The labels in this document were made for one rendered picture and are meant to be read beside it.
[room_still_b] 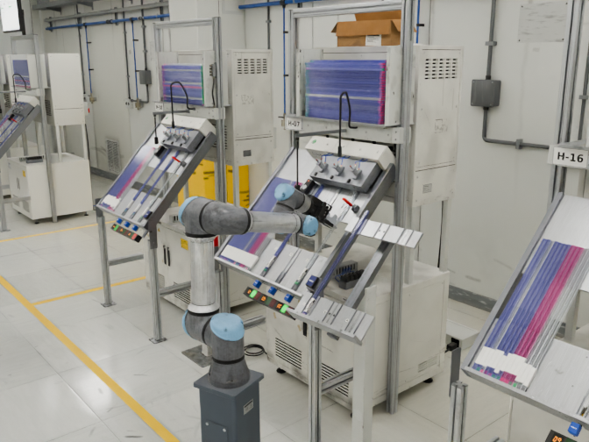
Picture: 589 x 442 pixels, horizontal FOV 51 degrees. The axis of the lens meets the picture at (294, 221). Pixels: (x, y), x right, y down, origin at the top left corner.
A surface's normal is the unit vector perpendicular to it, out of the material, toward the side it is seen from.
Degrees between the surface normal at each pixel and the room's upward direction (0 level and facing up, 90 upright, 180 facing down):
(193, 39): 90
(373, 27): 75
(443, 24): 90
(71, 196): 90
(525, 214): 90
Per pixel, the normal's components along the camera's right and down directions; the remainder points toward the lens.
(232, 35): 0.64, 0.19
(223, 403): -0.51, 0.22
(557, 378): -0.54, -0.57
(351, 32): -0.73, 0.01
